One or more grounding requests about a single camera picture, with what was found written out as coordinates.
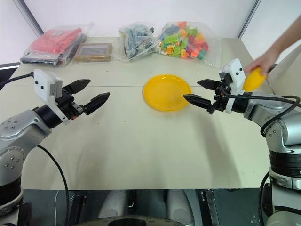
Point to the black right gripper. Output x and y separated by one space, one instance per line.
219 103

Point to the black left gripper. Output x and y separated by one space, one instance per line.
69 106

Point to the yellow fruit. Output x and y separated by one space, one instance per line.
252 80

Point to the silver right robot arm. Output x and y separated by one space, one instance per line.
258 106

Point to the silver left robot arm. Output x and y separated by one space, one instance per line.
18 127

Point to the person's bare forearm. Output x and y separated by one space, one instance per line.
289 35

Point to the yellow round plate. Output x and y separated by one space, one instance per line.
164 93

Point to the person's bare hand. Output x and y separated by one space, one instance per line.
265 61

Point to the brown framed box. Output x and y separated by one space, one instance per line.
94 50

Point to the plastic bag of colourful blocks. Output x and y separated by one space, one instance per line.
183 42

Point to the plastic bag of red blocks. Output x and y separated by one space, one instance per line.
56 42

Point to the plastic bag of dark parts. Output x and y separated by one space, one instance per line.
136 42

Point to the black flat panel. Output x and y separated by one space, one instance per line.
7 66

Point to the black strut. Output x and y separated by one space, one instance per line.
210 207
77 209

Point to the dark round base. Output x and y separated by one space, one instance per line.
141 221

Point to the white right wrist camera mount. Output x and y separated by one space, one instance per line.
236 70

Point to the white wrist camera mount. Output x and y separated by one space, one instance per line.
236 70
42 82

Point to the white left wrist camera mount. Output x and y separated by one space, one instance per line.
42 82

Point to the grey frame post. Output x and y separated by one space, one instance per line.
249 17
30 16

